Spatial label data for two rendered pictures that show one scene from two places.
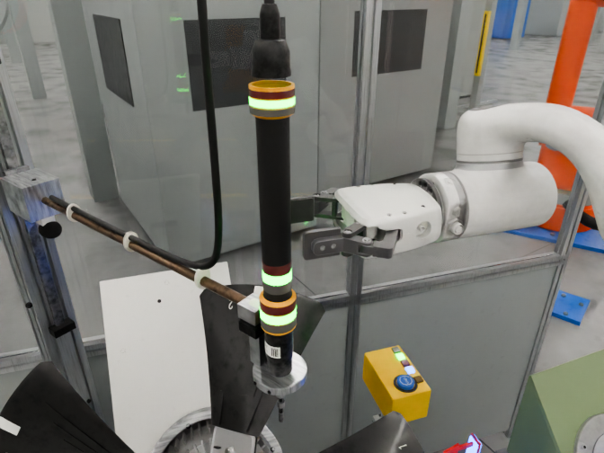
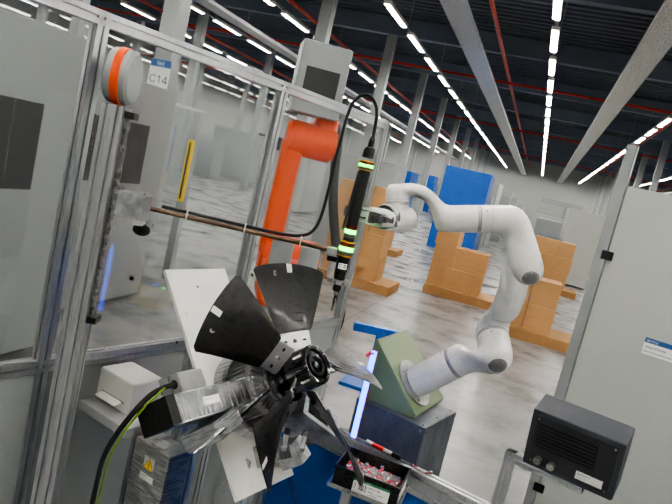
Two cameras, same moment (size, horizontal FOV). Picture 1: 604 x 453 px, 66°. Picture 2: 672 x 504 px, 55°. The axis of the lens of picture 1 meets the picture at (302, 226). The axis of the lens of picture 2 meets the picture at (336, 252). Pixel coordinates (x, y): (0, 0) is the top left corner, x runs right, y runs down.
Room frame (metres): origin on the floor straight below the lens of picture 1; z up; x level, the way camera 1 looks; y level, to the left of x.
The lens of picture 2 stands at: (-0.94, 1.27, 1.78)
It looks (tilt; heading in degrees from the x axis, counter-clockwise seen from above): 8 degrees down; 319
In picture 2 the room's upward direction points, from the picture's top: 13 degrees clockwise
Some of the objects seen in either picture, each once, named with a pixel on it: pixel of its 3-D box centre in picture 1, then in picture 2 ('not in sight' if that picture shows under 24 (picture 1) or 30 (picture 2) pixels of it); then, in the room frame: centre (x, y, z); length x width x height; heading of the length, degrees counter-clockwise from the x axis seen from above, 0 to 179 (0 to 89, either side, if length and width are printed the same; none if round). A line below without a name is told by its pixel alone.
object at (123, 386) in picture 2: not in sight; (126, 388); (0.94, 0.38, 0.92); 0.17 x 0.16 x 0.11; 17
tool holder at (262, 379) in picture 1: (272, 342); (338, 266); (0.45, 0.04, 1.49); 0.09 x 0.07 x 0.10; 52
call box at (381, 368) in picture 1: (394, 385); not in sight; (0.83, -0.23, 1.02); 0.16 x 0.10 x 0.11; 17
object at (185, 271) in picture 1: (128, 243); (242, 229); (0.63, 0.27, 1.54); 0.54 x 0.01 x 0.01; 52
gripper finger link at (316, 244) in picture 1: (337, 246); (378, 218); (0.41, -0.04, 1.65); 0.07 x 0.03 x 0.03; 107
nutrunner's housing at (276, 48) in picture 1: (276, 235); (354, 215); (0.44, 0.03, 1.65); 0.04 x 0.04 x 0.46
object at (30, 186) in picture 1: (32, 193); (133, 204); (0.83, 0.52, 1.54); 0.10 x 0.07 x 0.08; 52
